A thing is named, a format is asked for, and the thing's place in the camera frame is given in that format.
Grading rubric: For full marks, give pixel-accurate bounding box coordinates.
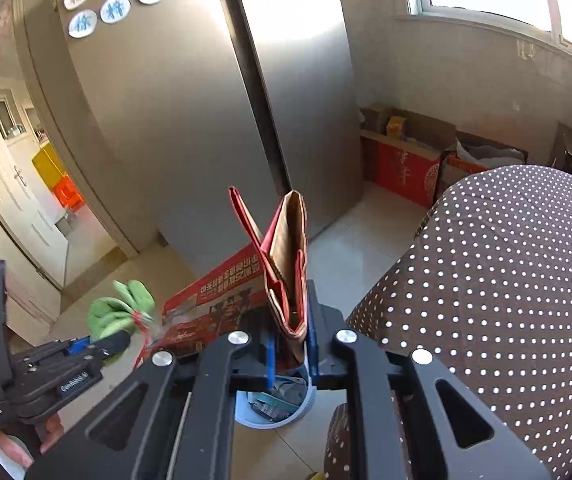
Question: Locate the person's left hand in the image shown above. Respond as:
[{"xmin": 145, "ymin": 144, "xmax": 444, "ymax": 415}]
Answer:
[{"xmin": 0, "ymin": 410, "xmax": 66, "ymax": 470}]

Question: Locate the white door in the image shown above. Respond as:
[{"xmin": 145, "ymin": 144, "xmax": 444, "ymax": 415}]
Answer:
[{"xmin": 0, "ymin": 89, "xmax": 70, "ymax": 288}]

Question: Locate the blue plastic trash bin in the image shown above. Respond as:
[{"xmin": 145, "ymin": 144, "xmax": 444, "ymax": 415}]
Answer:
[{"xmin": 235, "ymin": 364, "xmax": 316, "ymax": 430}]

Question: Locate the small yellow box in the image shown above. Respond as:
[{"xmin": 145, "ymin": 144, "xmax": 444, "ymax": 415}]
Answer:
[{"xmin": 386, "ymin": 116, "xmax": 406, "ymax": 139}]

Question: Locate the yellow plastic stool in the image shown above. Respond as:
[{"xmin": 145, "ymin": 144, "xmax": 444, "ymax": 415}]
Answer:
[{"xmin": 32, "ymin": 142, "xmax": 66, "ymax": 191}]

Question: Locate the green wrapper bundle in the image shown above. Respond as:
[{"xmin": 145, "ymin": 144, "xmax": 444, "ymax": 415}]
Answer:
[{"xmin": 87, "ymin": 280, "xmax": 156, "ymax": 341}]

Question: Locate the orange plastic stool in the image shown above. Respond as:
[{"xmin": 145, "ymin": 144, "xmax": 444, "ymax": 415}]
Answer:
[{"xmin": 52, "ymin": 174, "xmax": 85, "ymax": 212}]

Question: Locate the silver double-door refrigerator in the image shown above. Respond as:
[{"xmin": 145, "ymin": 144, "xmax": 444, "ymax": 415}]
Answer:
[{"xmin": 16, "ymin": 0, "xmax": 362, "ymax": 274}]

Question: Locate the red gift box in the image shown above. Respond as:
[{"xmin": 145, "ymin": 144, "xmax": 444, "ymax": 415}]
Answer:
[{"xmin": 359, "ymin": 130, "xmax": 441, "ymax": 208}]

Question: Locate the red brown paper bag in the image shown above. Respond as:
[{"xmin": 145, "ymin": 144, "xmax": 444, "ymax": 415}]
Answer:
[{"xmin": 228, "ymin": 186, "xmax": 309, "ymax": 363}]

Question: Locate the open cardboard box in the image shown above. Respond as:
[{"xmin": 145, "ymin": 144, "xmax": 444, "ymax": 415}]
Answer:
[{"xmin": 434, "ymin": 131, "xmax": 529, "ymax": 200}]

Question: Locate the brown polka dot tablecloth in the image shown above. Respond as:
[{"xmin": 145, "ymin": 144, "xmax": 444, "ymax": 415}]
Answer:
[{"xmin": 348, "ymin": 165, "xmax": 572, "ymax": 479}]

